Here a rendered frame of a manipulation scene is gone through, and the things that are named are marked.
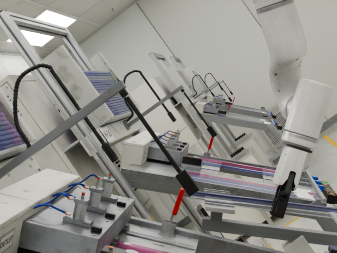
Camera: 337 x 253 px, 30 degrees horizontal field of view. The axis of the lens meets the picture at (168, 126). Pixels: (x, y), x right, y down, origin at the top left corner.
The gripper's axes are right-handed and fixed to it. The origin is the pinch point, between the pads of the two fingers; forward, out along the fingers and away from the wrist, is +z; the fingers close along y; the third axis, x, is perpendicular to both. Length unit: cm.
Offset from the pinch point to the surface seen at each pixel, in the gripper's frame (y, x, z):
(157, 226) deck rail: 12.7, -26.5, 10.3
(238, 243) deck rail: 13.8, -8.4, 8.5
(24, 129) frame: 10, -62, -2
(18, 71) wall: -537, -229, -1
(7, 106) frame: 10, -67, -6
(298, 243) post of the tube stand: -8.0, 8.7, 8.2
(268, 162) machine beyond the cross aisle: -562, 66, 19
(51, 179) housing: 22, -51, 6
